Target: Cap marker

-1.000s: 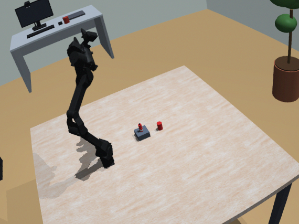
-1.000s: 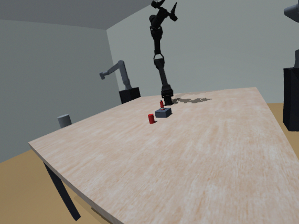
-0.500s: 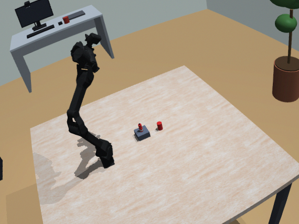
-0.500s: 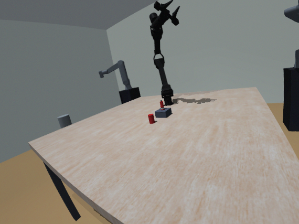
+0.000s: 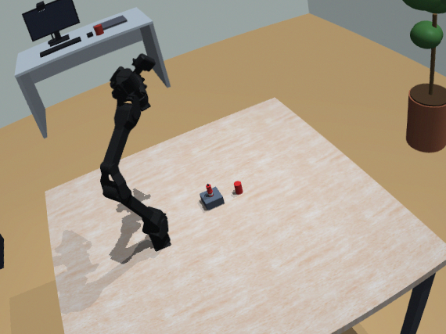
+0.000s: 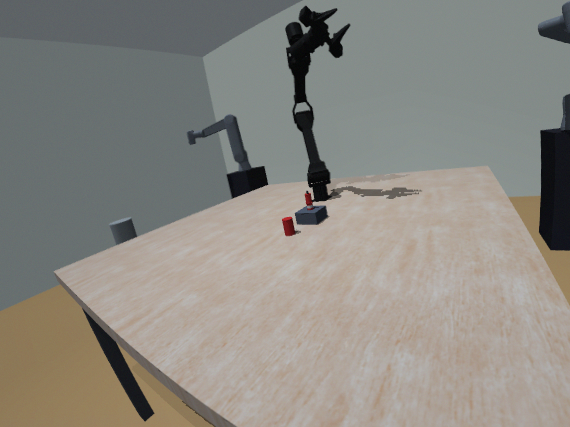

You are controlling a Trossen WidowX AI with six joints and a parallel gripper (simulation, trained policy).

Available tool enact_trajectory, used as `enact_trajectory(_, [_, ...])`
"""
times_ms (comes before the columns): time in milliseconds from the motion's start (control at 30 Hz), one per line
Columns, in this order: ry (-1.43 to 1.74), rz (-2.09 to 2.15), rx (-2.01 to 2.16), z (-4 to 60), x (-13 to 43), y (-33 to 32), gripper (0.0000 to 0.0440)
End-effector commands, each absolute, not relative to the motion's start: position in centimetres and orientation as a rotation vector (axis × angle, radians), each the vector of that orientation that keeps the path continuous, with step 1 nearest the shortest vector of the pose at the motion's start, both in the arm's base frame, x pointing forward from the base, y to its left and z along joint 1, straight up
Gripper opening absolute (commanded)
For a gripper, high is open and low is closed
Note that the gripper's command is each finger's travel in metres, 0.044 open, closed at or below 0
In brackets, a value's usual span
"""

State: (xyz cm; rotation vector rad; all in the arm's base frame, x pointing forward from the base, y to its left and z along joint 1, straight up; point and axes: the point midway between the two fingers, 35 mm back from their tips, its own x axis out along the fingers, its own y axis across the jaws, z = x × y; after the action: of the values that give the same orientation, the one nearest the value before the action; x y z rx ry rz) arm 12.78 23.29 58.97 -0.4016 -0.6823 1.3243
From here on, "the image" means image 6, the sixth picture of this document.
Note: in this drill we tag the red marker cap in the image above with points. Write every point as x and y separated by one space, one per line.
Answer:
288 226

